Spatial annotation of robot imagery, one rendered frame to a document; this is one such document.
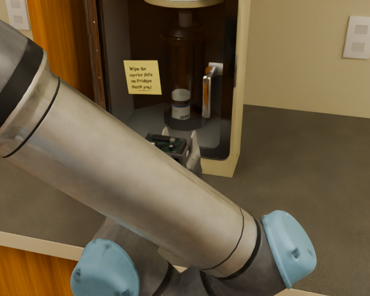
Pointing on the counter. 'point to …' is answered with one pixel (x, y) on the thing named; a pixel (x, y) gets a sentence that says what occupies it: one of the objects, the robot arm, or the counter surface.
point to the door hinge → (90, 51)
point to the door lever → (212, 71)
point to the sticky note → (143, 77)
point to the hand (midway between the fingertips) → (185, 147)
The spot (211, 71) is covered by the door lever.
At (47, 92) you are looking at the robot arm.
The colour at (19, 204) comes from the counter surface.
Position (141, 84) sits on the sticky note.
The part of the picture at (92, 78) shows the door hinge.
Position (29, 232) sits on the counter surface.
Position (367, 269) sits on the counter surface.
